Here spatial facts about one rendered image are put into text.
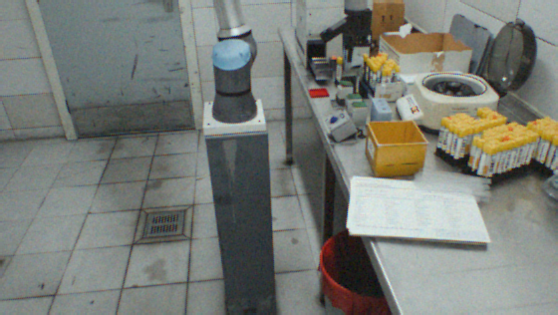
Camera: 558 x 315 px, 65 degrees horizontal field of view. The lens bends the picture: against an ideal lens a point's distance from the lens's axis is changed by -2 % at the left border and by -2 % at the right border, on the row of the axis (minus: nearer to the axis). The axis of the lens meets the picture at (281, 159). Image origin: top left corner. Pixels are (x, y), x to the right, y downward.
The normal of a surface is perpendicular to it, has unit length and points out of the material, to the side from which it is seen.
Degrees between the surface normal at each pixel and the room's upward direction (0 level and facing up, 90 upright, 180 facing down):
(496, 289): 0
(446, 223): 1
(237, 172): 90
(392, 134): 90
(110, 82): 90
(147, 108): 90
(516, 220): 0
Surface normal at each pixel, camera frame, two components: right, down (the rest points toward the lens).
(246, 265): 0.12, 0.51
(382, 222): -0.03, -0.85
